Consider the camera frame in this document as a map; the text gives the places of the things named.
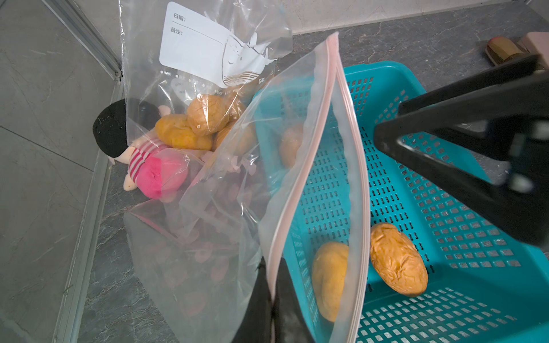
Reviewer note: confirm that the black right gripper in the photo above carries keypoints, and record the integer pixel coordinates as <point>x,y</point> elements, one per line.
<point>500,113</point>

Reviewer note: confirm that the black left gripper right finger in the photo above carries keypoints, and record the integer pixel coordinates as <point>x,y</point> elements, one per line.
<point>289,323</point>

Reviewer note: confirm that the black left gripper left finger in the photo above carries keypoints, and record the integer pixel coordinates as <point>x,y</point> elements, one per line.
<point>257,321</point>

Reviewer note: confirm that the long yellow potato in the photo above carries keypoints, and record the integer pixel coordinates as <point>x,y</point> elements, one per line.
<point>329,271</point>

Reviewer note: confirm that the pink dotted clear bag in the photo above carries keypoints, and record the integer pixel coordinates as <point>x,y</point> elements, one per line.
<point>197,256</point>

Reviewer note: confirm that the wrinkled brown potato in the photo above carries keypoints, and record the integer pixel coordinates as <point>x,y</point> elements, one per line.
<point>396,260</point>

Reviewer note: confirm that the pink rectangular box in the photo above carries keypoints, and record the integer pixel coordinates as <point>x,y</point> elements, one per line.
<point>537,43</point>

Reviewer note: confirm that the teal plastic basket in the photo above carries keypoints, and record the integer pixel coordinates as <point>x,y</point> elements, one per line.
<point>483,285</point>

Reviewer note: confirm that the plush doll pink black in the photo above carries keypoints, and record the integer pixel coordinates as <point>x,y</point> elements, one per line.
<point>153,167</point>

